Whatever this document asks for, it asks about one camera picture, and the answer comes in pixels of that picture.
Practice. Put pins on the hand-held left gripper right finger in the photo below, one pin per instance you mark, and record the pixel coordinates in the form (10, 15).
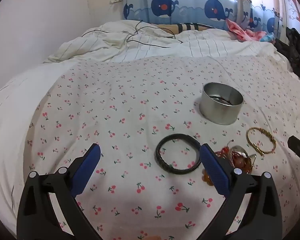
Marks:
(213, 170)

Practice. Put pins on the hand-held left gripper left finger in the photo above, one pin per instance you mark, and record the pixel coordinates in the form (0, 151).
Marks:
(86, 170)

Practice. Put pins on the round metal tin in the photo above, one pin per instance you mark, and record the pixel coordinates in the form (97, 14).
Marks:
(220, 110)

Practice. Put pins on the gold bangle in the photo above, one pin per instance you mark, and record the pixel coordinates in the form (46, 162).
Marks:
(265, 131)

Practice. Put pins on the cherry print bed sheet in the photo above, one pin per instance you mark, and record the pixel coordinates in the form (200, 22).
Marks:
(130, 120)

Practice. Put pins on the black garment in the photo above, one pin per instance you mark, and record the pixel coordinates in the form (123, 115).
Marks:
(298, 50)

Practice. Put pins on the light blue cloth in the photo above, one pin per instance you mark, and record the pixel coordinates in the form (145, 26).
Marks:
(268, 38)

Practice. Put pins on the pink cloth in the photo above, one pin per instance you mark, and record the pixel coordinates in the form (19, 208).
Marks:
(236, 30)

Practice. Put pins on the white striped duvet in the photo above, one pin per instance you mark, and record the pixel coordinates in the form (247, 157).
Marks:
(140, 48)

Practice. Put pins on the striped pillow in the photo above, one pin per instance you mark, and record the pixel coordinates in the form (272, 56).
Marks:
(187, 27)

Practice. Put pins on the blue whale print curtain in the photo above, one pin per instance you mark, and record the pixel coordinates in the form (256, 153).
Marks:
(165, 3)

